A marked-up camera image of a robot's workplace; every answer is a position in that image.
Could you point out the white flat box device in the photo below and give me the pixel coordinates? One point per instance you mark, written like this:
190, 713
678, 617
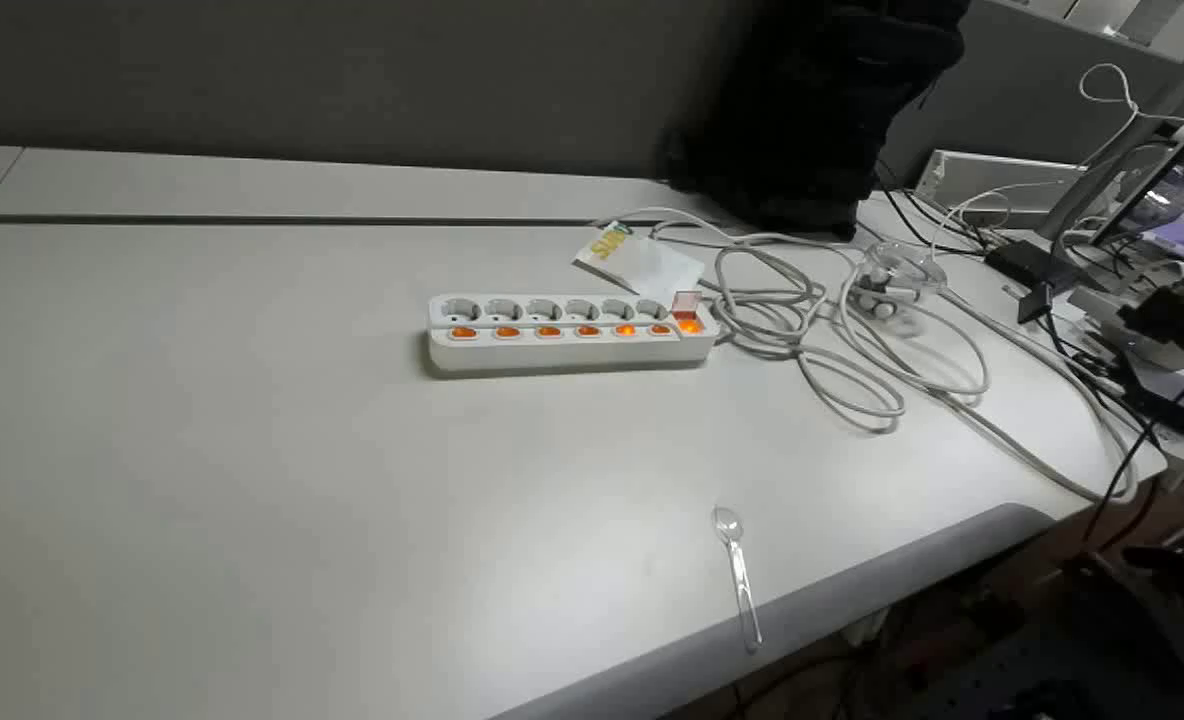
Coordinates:
996, 183

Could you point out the clear plastic spoon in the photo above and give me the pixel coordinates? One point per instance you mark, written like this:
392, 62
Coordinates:
737, 567

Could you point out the clear plastic wrapper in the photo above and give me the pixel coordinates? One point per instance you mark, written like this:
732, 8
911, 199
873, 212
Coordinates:
893, 282

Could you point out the black adapter box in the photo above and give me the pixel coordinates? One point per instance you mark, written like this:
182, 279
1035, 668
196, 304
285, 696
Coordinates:
1035, 268

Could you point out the silver angled stand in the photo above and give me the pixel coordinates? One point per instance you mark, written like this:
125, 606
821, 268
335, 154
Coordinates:
1127, 160

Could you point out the white six-socket power strip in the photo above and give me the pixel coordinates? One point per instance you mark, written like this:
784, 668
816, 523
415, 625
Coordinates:
565, 351

